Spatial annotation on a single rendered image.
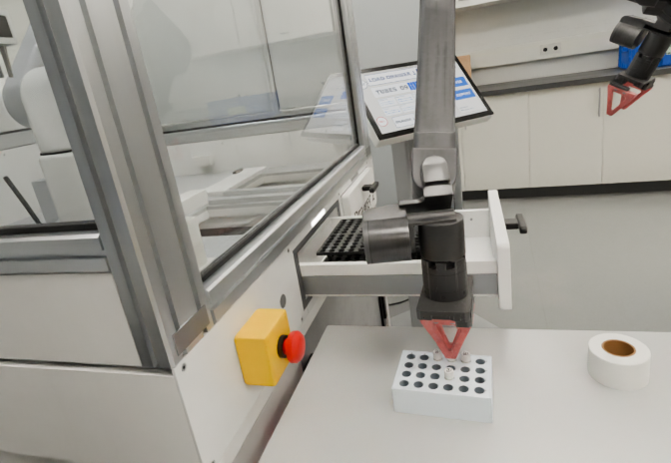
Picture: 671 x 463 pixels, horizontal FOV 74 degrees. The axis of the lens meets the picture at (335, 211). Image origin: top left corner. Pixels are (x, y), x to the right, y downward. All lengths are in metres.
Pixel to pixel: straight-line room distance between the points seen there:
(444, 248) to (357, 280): 0.24
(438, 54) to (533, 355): 0.47
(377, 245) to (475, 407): 0.23
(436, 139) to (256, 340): 0.34
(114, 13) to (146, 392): 0.37
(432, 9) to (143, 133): 0.49
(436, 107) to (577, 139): 3.22
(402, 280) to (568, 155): 3.20
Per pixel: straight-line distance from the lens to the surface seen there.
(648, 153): 3.96
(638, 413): 0.69
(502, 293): 0.72
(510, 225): 0.82
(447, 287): 0.58
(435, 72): 0.69
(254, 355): 0.58
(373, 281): 0.75
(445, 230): 0.55
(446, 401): 0.62
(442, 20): 0.76
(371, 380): 0.71
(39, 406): 0.67
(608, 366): 0.69
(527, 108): 3.76
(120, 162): 0.43
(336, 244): 0.83
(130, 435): 0.60
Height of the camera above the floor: 1.20
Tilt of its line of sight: 17 degrees down
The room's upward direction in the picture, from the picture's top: 9 degrees counter-clockwise
